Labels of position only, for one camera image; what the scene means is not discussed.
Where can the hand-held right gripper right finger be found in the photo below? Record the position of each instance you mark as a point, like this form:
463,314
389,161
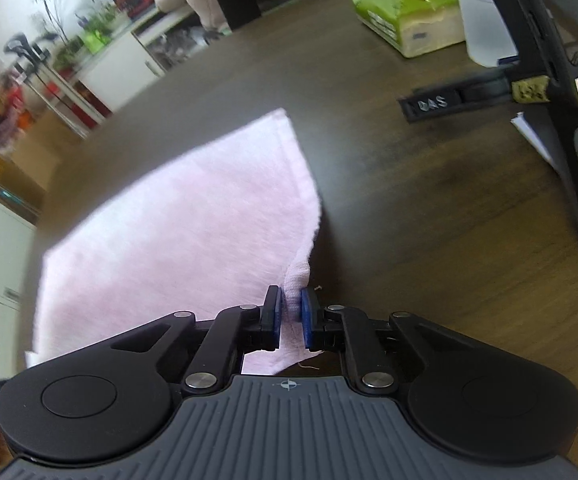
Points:
307,325

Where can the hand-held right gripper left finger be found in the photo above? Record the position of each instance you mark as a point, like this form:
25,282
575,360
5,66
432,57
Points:
277,321

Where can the pink towel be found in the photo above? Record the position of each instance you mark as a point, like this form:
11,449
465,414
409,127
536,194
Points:
179,230

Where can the wooden table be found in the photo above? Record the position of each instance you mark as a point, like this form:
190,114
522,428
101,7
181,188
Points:
419,210

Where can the white paper sheet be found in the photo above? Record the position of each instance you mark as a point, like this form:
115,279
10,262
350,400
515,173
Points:
534,137

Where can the green tissue pack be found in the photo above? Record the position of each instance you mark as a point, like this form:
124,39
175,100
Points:
403,14

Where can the white plastic bottle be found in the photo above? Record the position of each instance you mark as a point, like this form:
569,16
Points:
484,10

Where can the green potted plant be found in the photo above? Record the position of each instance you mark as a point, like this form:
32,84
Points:
64,20

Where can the golf clubs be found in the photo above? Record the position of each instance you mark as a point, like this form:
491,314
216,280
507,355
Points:
26,50

